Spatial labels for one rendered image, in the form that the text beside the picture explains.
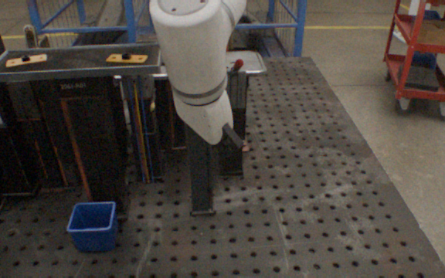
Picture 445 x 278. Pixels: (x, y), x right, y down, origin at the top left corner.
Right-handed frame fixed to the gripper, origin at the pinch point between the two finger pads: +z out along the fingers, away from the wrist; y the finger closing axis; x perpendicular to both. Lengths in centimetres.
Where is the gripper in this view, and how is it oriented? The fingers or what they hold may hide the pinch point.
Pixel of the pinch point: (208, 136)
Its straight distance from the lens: 70.0
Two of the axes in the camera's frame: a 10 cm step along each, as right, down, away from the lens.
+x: 7.2, -6.2, 3.1
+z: 0.6, 5.0, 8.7
